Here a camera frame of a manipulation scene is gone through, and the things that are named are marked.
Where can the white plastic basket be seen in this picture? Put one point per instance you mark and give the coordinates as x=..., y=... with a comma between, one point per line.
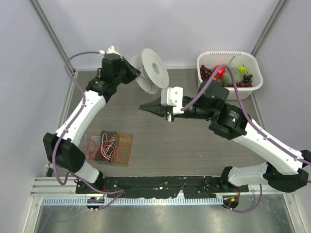
x=234, y=59

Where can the red grapes front row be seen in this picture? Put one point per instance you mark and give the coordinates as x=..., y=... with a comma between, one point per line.
x=239, y=85

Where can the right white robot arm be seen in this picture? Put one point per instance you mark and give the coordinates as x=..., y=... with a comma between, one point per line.
x=283, y=167

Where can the dark red grape bunch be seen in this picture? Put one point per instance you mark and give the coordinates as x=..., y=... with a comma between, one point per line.
x=205, y=73

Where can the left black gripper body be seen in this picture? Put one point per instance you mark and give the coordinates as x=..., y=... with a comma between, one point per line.
x=122, y=77

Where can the red apple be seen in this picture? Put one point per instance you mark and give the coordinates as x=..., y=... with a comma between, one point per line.
x=220, y=72

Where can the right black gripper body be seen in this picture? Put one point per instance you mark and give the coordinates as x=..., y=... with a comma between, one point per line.
x=194, y=111

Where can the green netted melon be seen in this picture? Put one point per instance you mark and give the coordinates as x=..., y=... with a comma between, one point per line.
x=226, y=78

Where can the slotted cable duct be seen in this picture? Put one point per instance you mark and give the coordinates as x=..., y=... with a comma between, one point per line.
x=94, y=201

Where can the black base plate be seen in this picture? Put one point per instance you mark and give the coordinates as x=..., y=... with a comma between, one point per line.
x=165, y=187

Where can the black grape bunch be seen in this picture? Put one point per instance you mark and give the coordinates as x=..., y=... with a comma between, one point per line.
x=247, y=78

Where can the yellow pear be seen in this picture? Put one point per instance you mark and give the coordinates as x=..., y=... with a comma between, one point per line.
x=242, y=69

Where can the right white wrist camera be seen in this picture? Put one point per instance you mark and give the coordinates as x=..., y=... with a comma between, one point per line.
x=172, y=97

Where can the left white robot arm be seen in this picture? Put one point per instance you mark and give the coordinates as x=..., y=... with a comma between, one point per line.
x=62, y=146

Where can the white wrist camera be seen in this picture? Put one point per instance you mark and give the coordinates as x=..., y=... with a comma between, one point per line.
x=172, y=97
x=111, y=50

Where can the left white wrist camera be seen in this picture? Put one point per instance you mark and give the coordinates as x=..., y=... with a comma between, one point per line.
x=111, y=50

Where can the white plastic cable spool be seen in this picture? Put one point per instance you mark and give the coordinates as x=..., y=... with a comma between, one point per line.
x=154, y=75

